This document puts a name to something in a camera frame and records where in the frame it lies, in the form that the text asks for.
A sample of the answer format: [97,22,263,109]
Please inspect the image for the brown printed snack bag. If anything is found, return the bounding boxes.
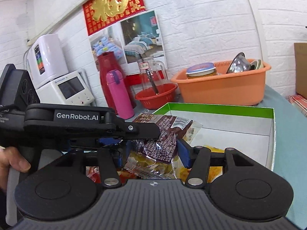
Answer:
[133,113,202,164]

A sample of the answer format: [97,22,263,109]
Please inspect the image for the clear yellow puffs bag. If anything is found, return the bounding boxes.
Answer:
[124,152,189,181]

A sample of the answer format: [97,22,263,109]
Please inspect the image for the yellow biscuit bag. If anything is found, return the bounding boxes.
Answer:
[185,146,225,187]

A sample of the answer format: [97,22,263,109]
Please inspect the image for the person's left hand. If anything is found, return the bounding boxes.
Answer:
[0,147,31,192]

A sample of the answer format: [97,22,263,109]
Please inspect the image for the pink thermos bottle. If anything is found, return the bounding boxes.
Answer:
[106,70,134,119]

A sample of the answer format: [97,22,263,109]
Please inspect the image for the red plastic basin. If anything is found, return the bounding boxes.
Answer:
[135,83,177,110]

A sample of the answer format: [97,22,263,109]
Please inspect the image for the white screen appliance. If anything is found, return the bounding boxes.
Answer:
[36,71,94,106]

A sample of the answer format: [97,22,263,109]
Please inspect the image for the white water purifier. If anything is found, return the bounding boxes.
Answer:
[28,34,68,89]

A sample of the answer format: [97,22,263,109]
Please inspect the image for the green cardboard box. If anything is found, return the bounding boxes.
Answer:
[154,103,276,170]

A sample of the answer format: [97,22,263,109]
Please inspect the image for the red thermos jug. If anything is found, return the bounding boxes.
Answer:
[98,51,136,113]

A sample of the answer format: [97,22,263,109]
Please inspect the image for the blue lidded container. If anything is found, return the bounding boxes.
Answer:
[186,62,217,78]

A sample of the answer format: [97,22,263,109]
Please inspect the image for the clear glass pitcher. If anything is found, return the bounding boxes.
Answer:
[137,57,168,95]

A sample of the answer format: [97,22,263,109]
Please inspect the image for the orange plastic tub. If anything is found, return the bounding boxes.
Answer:
[171,60,271,106]

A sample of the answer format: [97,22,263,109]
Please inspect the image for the steel bowl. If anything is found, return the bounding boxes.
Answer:
[226,52,251,74]

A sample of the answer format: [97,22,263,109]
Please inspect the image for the teal patterned tablecloth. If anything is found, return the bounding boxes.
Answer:
[254,86,306,229]

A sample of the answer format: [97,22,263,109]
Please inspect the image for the red fu calendar poster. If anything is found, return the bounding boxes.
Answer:
[79,0,168,77]

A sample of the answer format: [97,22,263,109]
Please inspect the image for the brown cardboard box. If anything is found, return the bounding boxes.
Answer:
[294,43,307,98]

